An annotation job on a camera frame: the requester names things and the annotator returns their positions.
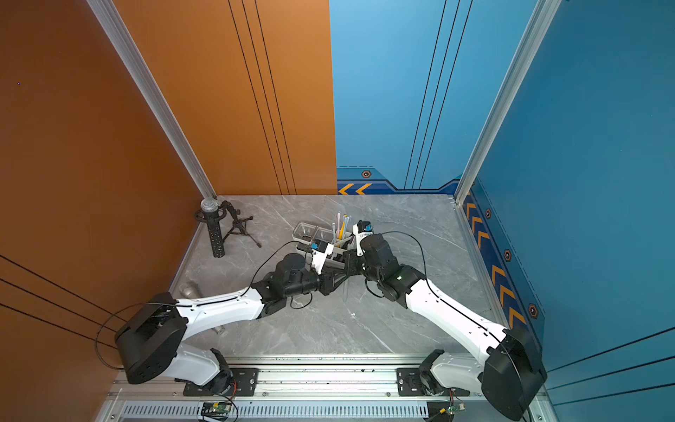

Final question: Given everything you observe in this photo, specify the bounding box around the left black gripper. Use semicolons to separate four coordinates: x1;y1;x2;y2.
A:
283;264;348;301

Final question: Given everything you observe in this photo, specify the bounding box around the white toothbrush holder organizer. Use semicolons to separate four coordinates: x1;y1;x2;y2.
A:
292;222;354;260

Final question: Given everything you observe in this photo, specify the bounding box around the yellow toothbrush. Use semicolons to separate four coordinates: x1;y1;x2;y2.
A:
340;215;348;240

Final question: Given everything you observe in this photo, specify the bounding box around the black toothbrush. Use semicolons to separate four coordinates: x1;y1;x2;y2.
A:
341;233;354;249

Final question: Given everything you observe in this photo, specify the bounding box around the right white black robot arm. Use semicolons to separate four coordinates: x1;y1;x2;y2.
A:
345;233;548;421

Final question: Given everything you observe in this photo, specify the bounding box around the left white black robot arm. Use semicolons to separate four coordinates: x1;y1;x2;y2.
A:
114;253;346;396

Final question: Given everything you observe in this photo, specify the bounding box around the small black tripod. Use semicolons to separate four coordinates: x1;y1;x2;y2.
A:
221;200;262;248

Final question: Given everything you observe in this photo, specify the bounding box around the grey metal cylinder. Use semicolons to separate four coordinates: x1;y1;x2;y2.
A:
179;281;224;336

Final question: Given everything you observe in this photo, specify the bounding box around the left green circuit board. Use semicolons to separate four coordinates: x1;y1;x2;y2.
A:
200;401;238;421

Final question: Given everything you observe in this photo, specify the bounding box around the green circuit board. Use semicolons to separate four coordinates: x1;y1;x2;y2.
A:
200;401;238;421
438;404;466;421

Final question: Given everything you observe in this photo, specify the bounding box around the right green circuit board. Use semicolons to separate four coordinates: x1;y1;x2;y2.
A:
438;404;466;421

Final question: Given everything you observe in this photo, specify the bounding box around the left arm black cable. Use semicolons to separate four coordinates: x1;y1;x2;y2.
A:
94;239;315;370

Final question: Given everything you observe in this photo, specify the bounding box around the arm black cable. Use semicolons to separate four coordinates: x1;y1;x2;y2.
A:
363;230;534;422
94;239;315;370

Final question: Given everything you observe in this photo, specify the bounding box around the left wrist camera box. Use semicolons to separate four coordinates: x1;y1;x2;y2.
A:
310;240;334;275

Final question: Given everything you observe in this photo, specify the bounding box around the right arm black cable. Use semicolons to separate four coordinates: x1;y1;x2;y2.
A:
363;230;534;422

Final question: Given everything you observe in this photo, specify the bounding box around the black perforated post with ball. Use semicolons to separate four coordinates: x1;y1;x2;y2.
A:
194;198;226;258

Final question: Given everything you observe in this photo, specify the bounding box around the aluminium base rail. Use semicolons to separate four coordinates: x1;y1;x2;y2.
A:
94;354;555;422

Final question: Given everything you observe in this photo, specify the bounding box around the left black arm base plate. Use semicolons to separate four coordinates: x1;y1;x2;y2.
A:
183;367;259;398

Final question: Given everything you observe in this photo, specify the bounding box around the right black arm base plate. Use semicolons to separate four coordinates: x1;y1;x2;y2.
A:
396;367;470;397

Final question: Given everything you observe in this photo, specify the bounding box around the right aluminium corner post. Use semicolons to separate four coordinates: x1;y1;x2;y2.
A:
455;0;562;206

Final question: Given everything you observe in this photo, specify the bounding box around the aluminium corner post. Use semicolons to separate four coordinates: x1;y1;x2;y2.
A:
87;0;217;198
455;0;562;206

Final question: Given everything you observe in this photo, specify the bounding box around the left aluminium corner post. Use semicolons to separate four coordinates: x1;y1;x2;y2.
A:
87;0;217;198

